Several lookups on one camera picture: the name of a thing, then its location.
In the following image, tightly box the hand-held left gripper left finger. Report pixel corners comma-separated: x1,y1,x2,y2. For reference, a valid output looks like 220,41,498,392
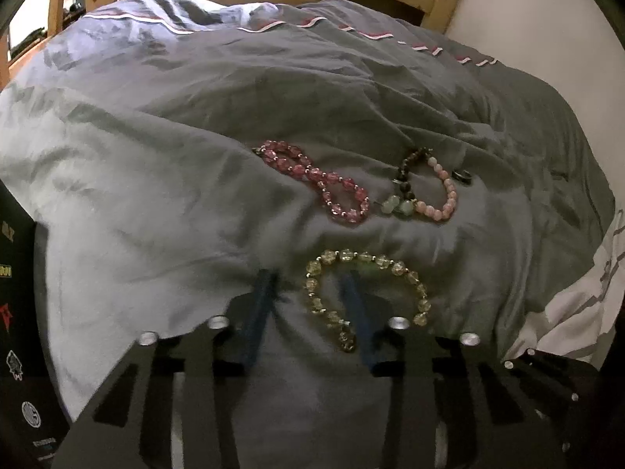
51,270,280,469

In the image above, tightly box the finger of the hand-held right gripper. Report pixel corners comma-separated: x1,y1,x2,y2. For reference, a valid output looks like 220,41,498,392
503,346,609,469

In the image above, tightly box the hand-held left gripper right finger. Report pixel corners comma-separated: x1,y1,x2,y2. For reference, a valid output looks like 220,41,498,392
338,272,550,469

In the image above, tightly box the yellow crystal bead bracelet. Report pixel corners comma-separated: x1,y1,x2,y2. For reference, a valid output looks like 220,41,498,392
305,247,433,353

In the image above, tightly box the white patterned cloth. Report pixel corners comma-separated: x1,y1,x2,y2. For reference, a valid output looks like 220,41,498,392
503,209,625,367

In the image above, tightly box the grey duvet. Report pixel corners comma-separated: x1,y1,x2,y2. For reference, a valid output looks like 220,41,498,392
0,0,617,423

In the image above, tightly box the black case with stickers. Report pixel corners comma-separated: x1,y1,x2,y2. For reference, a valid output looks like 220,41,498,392
0,176,75,469

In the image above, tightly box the dark pink crystal bead bracelet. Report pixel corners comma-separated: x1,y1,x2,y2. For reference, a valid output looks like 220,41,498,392
253,139,371,224

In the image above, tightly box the pale pink bead bracelet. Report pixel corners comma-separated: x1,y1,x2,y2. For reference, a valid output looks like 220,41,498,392
414,154,460,224

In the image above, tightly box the brown and green bead bracelet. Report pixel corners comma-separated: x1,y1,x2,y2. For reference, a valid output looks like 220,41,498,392
377,147,434,217

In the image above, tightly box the wooden bed frame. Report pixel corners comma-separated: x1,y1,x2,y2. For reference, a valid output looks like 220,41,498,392
0,0,477,90

